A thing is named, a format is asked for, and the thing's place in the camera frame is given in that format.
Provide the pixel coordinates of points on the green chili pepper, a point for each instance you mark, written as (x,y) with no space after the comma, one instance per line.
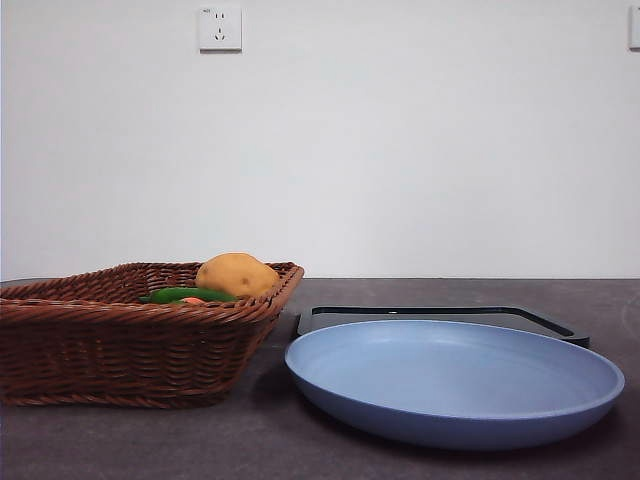
(175,295)

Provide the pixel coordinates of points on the white wall power socket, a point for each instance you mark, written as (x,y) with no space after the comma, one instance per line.
(220,28)

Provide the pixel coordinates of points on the orange carrot with green leaves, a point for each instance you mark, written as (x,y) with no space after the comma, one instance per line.
(190,300)

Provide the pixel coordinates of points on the white wall plate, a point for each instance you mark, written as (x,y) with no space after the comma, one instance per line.
(635,27)

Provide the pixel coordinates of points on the brown woven wicker basket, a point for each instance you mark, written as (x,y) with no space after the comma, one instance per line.
(125,350)

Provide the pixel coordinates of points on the light blue round plate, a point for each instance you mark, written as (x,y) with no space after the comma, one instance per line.
(450,390)

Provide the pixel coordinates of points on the yellow-brown potato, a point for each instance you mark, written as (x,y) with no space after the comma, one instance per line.
(235,275)

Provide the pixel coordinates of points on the dark rectangular tray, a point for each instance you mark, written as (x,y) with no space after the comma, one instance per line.
(450,314)

